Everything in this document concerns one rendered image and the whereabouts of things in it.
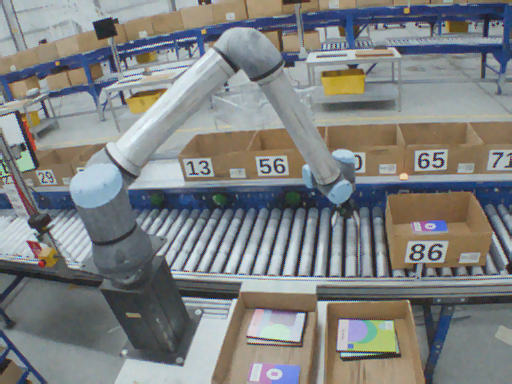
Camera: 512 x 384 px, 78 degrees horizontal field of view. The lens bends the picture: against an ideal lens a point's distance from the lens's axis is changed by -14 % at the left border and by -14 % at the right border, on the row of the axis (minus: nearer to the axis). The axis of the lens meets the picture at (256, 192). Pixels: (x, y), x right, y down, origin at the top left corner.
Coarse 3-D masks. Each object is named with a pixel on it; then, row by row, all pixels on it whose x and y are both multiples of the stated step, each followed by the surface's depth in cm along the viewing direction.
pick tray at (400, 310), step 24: (336, 312) 120; (360, 312) 119; (384, 312) 117; (408, 312) 112; (336, 336) 116; (408, 336) 110; (336, 360) 108; (360, 360) 106; (384, 360) 105; (408, 360) 103
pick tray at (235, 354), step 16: (240, 304) 129; (256, 304) 132; (272, 304) 130; (288, 304) 129; (304, 304) 127; (240, 320) 128; (224, 336) 113; (240, 336) 123; (304, 336) 119; (224, 352) 111; (240, 352) 117; (256, 352) 116; (272, 352) 115; (288, 352) 114; (304, 352) 113; (224, 368) 110; (240, 368) 111; (304, 368) 108
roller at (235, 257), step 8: (248, 216) 188; (248, 224) 183; (240, 232) 178; (248, 232) 179; (240, 240) 172; (240, 248) 168; (232, 256) 163; (240, 256) 165; (232, 264) 158; (224, 272) 155; (232, 272) 155
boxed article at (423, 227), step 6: (414, 222) 159; (420, 222) 158; (426, 222) 157; (432, 222) 156; (438, 222) 155; (444, 222) 155; (414, 228) 155; (420, 228) 154; (426, 228) 153; (432, 228) 153; (438, 228) 152; (444, 228) 151; (420, 234) 153; (426, 234) 152
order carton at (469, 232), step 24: (456, 192) 148; (408, 216) 158; (432, 216) 156; (456, 216) 153; (480, 216) 135; (408, 240) 131; (432, 240) 129; (456, 240) 127; (480, 240) 125; (408, 264) 137; (432, 264) 135; (456, 264) 133; (480, 264) 131
